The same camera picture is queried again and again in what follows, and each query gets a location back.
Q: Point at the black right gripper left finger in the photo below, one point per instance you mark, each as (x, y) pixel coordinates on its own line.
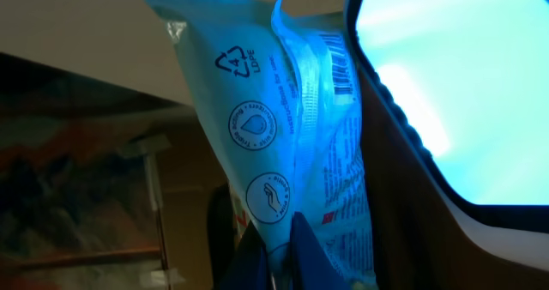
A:
(248, 269)

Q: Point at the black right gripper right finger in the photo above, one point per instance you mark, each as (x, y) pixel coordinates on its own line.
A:
(311, 269)

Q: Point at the light blue tissue pack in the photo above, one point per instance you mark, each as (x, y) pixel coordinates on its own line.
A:
(278, 98)

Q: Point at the white barcode scanner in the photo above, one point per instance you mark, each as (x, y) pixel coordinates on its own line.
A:
(466, 81)

